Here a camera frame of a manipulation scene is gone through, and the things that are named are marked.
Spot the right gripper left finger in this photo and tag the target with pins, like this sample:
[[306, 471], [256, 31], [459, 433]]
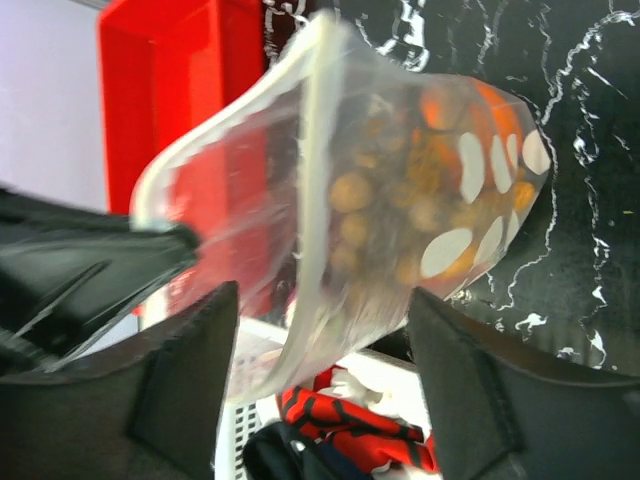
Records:
[[145, 408]]

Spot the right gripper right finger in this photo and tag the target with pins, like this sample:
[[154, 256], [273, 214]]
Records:
[[502, 409]]

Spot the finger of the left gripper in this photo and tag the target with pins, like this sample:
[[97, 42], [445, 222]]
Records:
[[69, 275]]

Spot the clear zip top bag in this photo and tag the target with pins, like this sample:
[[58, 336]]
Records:
[[317, 193]]

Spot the orange fake fruit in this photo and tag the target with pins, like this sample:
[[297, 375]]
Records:
[[451, 109]]

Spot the white perforated plastic basket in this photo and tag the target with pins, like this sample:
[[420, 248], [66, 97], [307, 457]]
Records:
[[376, 371]]

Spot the black cloth in basket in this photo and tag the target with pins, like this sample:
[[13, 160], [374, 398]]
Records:
[[282, 451]]

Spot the red white cloth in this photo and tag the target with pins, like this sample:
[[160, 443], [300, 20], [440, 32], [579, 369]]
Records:
[[337, 401]]

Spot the red plastic bin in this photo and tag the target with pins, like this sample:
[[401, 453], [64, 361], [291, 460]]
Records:
[[165, 67]]

